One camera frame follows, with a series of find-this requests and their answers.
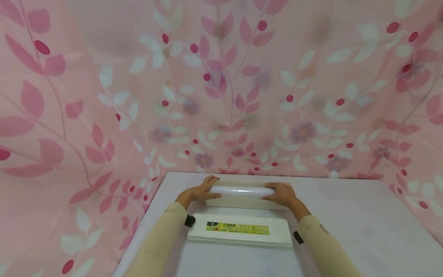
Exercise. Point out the white dispenser box base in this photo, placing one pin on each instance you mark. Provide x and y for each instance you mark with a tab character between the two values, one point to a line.
247	203

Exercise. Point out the person's left hand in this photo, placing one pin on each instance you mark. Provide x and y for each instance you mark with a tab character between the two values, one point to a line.
197	193

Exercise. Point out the person's right forearm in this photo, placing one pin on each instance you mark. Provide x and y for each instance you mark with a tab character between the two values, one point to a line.
323	246

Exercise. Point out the white cling film roll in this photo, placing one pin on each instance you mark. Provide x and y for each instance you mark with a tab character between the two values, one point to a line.
242	191

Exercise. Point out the white dispenser lid with label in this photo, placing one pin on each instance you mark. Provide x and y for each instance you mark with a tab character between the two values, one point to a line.
240	230

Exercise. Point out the person's left forearm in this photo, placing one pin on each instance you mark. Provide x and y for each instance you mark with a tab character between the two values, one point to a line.
157	244

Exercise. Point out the person's right fingers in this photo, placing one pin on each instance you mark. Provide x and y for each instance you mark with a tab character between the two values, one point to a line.
277	192

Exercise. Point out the black wrist band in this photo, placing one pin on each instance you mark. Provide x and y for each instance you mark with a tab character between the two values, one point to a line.
189	221
298	237

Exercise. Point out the person's right hand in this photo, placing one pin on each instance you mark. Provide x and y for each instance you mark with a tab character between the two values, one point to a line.
284	194

